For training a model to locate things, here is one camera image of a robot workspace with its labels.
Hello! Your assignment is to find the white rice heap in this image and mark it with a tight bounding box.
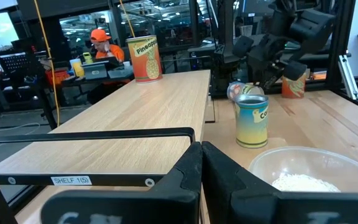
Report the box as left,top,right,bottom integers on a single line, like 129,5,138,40
271,173,342,194

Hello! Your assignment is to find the silver aluminium bar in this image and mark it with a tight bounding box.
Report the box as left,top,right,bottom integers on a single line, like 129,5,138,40
337,54,358,101

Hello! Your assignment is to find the red crate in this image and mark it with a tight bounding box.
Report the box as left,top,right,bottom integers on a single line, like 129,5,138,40
45,68,71,86

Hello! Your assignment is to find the yellow cable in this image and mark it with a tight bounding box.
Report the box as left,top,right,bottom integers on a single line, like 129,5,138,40
33,0,61,128
118,0,136,39

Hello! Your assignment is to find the wooden shelf with black frame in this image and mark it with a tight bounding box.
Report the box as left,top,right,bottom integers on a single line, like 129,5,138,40
0,69,216,224

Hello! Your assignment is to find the orange corn can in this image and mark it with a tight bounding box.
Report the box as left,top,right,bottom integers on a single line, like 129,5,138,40
281,73,308,100

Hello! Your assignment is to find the person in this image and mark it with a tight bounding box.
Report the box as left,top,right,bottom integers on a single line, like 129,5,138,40
86,28,131,104

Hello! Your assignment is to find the black desk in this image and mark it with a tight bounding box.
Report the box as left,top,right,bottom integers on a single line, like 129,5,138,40
0,67,136,131

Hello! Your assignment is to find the clear plastic bowl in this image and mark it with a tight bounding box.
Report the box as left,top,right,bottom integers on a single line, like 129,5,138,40
247,146,358,194

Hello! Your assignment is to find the grey laptop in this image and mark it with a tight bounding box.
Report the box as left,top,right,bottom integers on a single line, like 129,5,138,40
81,60,111,81

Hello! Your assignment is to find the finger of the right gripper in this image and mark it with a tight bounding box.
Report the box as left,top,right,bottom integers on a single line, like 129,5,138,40
232,35,255,58
282,60,308,82

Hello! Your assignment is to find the white cable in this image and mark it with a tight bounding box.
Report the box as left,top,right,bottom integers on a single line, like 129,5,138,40
0,122,41,132

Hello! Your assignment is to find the orange pineapple can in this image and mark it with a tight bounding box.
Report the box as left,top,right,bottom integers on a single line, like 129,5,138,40
125,34,164,84

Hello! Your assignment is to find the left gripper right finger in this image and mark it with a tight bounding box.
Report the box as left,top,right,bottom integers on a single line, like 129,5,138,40
201,141,358,224

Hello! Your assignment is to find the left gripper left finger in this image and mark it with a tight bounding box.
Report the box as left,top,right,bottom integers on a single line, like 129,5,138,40
40,141,203,224

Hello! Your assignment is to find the blue yellow can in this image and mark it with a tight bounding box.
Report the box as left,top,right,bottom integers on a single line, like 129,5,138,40
233,93,270,149

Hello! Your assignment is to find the yellow cup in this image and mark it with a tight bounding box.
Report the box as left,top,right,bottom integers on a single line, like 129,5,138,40
70,58,86,78

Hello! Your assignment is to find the jar with beige contents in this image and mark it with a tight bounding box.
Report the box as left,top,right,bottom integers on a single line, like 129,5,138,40
226,81,265,102

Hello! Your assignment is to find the black pegboard rack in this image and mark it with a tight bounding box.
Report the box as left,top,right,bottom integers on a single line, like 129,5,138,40
0,45,40,82

